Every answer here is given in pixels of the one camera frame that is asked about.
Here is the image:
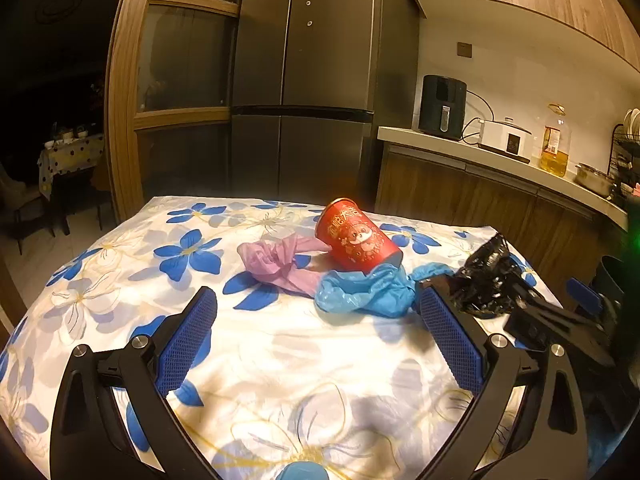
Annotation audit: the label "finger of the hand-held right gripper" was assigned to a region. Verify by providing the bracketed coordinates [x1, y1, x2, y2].
[502, 287, 617, 368]
[566, 276, 623, 323]

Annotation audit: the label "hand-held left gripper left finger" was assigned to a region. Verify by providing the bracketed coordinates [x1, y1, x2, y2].
[50, 285, 223, 480]

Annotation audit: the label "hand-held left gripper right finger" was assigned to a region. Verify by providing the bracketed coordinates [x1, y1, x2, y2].
[419, 276, 593, 480]

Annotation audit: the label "black trash bin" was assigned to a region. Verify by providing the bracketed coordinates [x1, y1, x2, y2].
[594, 255, 626, 306]

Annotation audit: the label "black plastic bag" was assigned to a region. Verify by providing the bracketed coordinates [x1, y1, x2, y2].
[452, 237, 526, 318]

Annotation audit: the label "person's left hand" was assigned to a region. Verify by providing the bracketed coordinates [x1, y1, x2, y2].
[280, 461, 328, 480]

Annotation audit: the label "blue floral tablecloth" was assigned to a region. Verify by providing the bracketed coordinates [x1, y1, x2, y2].
[0, 196, 576, 480]

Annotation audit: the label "blue plastic bag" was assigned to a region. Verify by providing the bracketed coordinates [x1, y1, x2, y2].
[314, 262, 458, 318]

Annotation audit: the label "steel pot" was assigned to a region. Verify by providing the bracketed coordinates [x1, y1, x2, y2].
[574, 162, 618, 198]

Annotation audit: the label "pink plastic bag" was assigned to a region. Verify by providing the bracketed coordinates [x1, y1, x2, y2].
[236, 232, 331, 295]

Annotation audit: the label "red printed can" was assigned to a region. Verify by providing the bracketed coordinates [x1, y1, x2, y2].
[315, 198, 403, 277]

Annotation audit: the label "wooden base cabinets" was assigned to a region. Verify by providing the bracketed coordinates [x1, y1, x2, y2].
[375, 126, 631, 301]

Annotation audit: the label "cooking oil bottle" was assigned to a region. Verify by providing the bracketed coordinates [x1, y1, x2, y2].
[539, 104, 572, 177]

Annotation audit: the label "black dish rack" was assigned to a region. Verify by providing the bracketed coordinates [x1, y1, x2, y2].
[607, 108, 640, 201]

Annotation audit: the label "white rice cooker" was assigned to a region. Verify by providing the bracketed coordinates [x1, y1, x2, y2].
[477, 117, 532, 161]

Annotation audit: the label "dining table with dotted cloth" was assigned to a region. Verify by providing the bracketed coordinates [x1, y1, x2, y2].
[37, 132, 108, 236]

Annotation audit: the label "dark dining chair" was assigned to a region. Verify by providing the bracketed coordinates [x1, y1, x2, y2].
[0, 165, 56, 256]

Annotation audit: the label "black air fryer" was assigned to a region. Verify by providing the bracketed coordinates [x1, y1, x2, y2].
[417, 75, 468, 142]

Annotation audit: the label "wooden glass door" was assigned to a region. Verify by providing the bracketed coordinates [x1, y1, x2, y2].
[107, 0, 246, 226]

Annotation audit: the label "grey steel refrigerator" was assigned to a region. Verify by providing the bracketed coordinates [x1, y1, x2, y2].
[227, 0, 426, 206]

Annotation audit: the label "black power cable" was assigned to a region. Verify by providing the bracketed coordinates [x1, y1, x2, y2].
[461, 91, 496, 145]

